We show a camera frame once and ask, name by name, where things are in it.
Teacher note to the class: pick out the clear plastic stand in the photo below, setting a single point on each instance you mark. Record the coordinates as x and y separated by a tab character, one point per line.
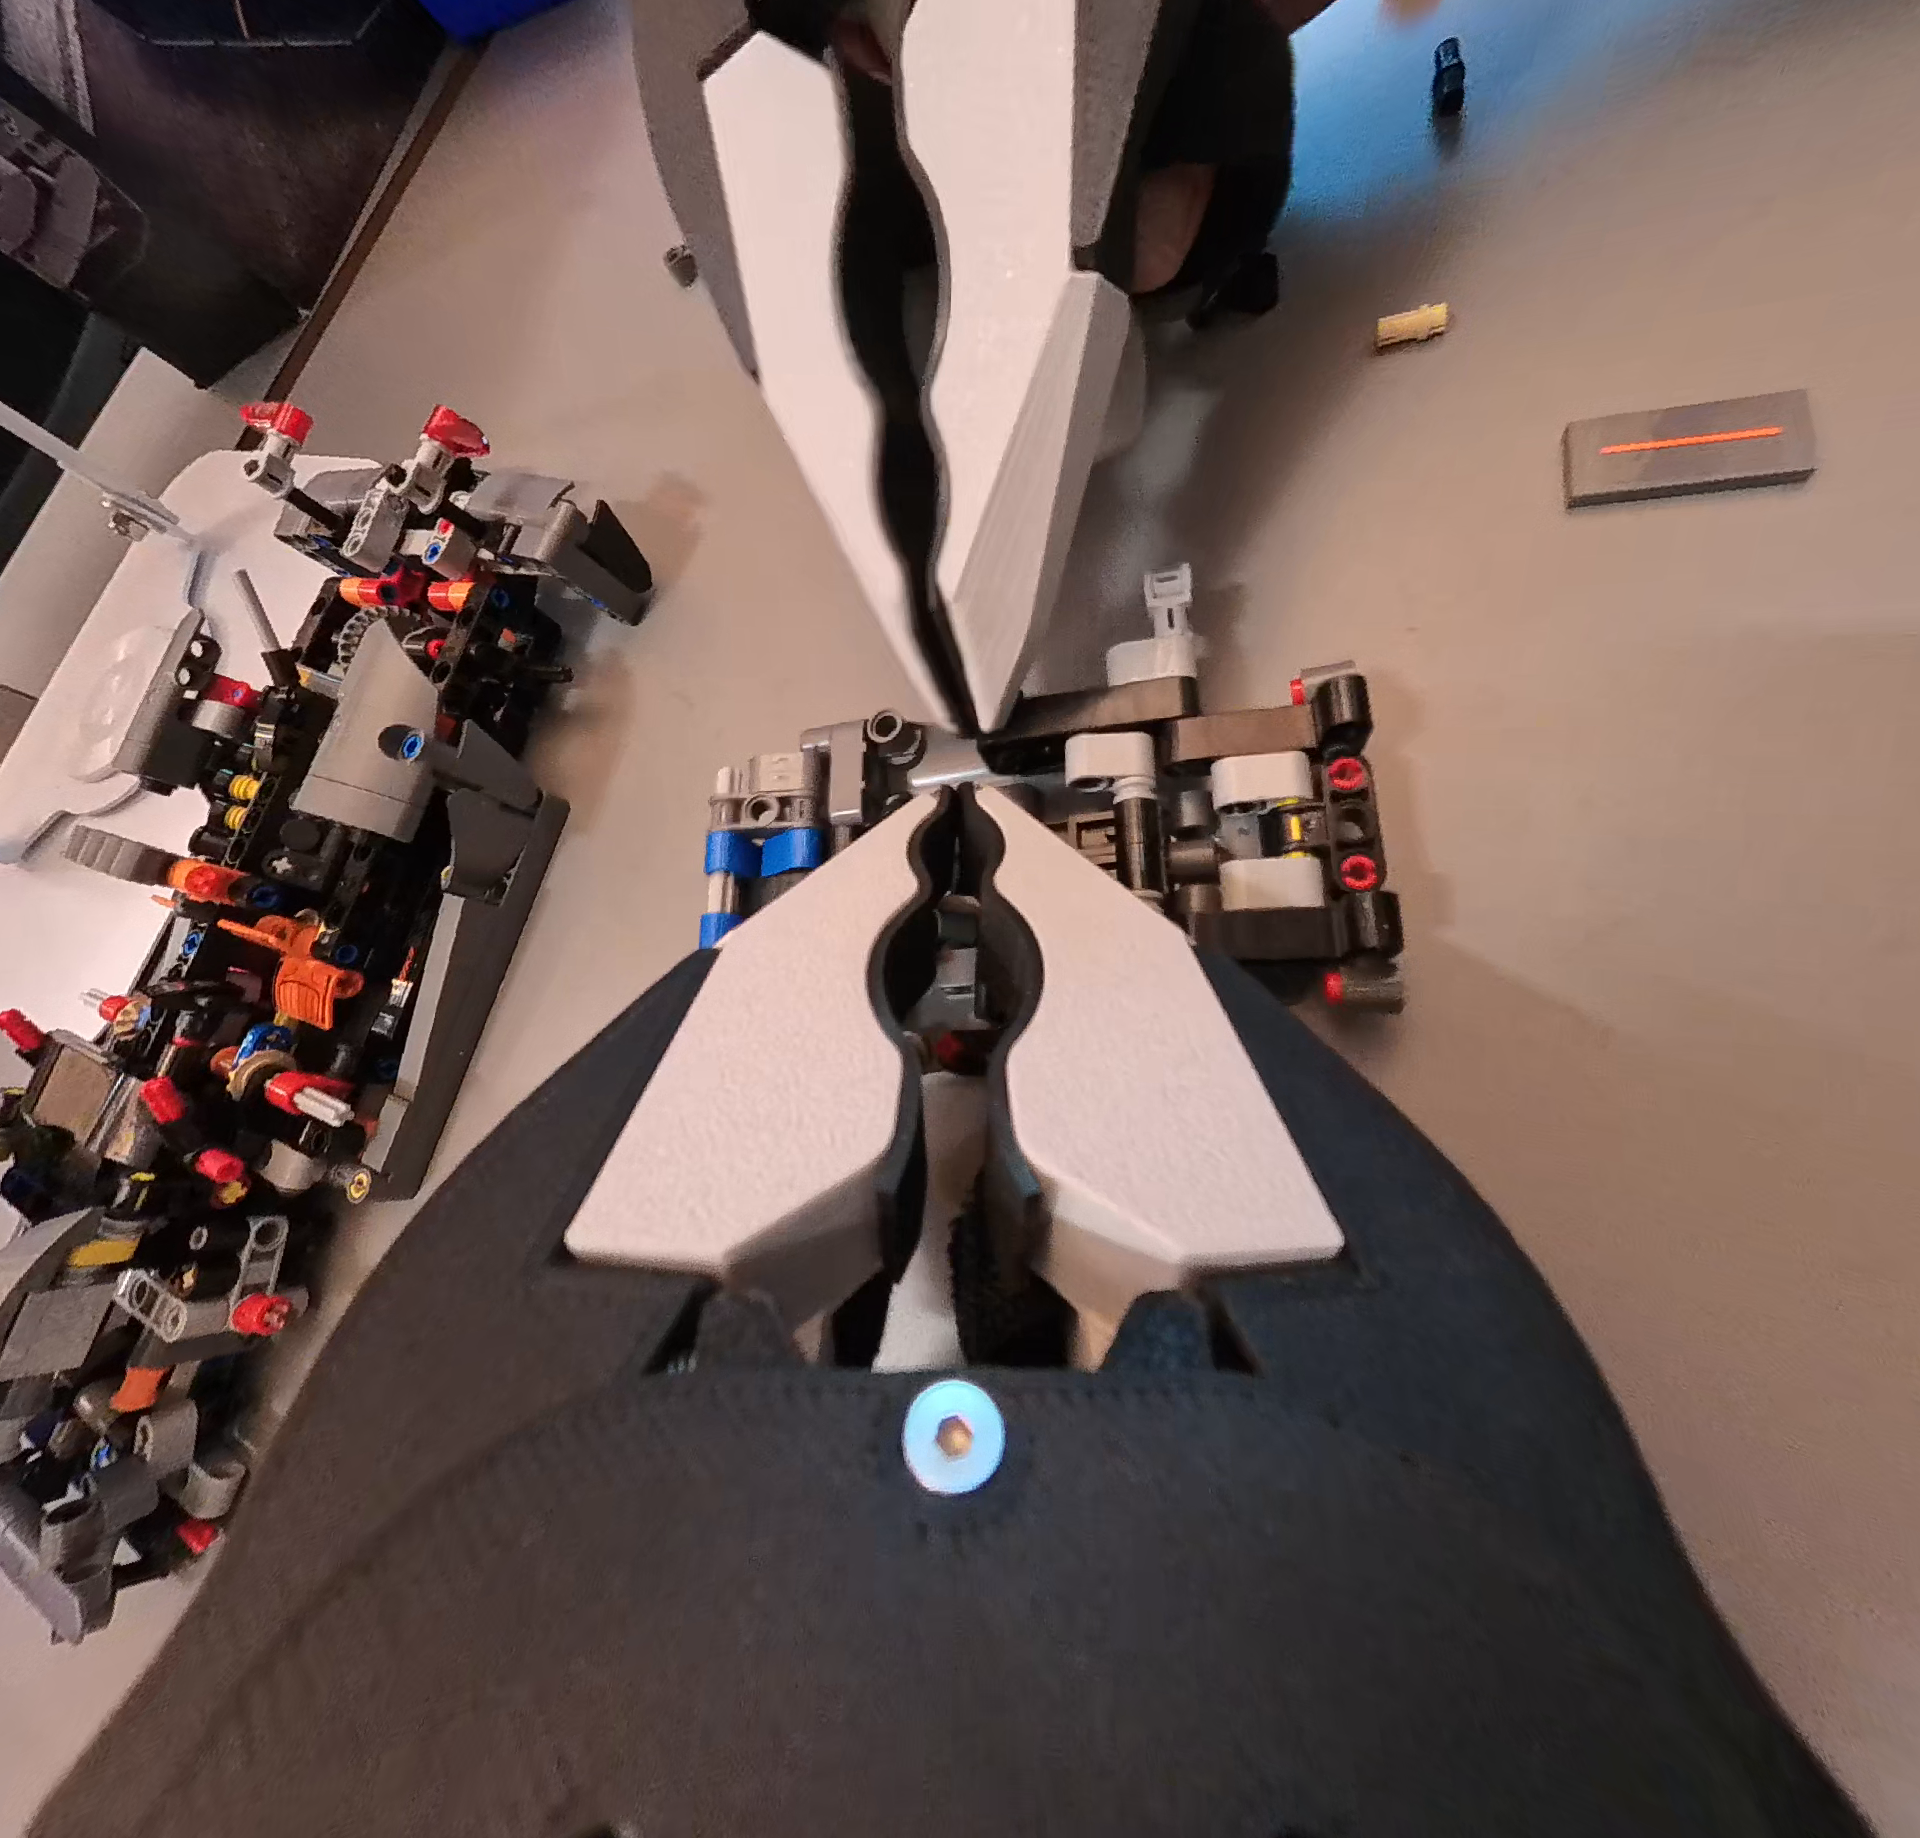
90	475

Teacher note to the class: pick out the tan lego pin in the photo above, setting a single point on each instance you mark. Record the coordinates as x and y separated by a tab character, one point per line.
1410	327

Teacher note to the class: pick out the grey lego tile orange line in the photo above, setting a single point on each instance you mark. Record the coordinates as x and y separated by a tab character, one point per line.
1687	447

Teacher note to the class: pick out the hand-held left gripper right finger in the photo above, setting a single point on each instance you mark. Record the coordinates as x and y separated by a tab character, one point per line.
1169	1119

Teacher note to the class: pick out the small black lego piece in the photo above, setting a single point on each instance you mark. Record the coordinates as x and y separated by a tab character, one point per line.
1445	73

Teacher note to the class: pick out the dark printed box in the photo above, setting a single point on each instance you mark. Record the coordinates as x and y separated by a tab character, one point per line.
196	145

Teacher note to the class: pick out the person's right hand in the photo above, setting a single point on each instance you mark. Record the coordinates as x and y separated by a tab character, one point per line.
1178	226

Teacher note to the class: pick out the small black grey lego assembly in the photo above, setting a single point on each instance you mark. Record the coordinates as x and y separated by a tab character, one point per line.
1275	737

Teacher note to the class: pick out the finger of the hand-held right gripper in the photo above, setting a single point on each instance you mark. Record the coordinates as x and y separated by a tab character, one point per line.
1018	292
781	249

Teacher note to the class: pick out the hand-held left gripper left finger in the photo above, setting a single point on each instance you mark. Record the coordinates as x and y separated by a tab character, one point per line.
734	1119

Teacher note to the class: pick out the large lego car chassis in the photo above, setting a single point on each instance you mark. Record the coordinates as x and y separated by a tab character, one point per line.
375	758

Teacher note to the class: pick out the white moulded plastic base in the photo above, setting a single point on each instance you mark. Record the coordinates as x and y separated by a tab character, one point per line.
120	638

